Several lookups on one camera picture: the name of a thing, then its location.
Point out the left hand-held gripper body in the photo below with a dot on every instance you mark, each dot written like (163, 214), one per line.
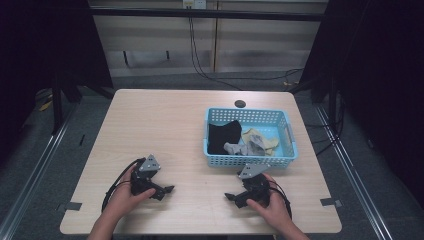
(146, 173)

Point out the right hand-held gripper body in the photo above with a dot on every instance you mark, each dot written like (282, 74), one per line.
(256, 186)

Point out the person's right hand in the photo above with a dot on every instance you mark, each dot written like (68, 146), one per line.
(275, 210)

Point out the person's left hand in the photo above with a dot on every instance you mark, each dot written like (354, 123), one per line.
(125, 200)

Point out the grey sock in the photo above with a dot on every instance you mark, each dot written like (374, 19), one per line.
(240, 148)

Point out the beige cloth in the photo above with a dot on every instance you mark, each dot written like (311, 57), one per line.
(268, 141)

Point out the blue plastic basket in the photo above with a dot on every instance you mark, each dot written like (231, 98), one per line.
(283, 133)

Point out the black cloth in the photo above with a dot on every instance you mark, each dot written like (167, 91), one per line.
(223, 135)

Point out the grey tape strip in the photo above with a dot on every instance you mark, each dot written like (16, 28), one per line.
(330, 202)
(70, 206)

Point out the black table grommet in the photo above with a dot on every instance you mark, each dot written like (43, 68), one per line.
(240, 103)

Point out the black metal stand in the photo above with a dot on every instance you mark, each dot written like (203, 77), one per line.
(57, 106)

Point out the yellow object on floor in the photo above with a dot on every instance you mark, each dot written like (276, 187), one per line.
(45, 105)

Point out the black curtain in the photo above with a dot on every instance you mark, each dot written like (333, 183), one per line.
(376, 83)
(43, 50)

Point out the aluminium floor rail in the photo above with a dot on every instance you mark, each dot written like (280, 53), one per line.
(30, 186)
(353, 173)

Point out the black horizontal frame bar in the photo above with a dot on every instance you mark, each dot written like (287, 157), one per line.
(206, 14)

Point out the white wall outlet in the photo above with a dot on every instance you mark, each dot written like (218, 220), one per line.
(194, 3)

